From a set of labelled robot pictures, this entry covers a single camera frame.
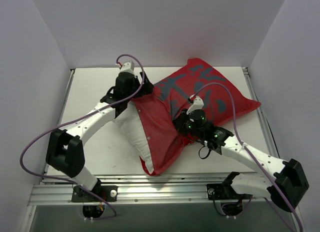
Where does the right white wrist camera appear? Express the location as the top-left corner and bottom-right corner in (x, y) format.
(186, 95), (204, 115)

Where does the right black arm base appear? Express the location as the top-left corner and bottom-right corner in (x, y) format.
(206, 183), (242, 200)

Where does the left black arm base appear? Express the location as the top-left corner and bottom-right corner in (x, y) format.
(71, 185), (118, 203)

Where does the red printed pillowcase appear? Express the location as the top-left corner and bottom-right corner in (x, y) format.
(133, 58), (261, 176)

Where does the white pillow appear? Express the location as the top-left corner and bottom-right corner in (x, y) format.
(115, 109), (154, 174)

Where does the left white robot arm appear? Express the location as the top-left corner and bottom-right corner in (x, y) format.
(45, 70), (154, 201)

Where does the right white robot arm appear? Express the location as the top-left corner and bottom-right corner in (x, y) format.
(173, 109), (309, 212)

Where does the aluminium mounting rail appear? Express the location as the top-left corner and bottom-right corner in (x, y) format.
(27, 175), (298, 206)

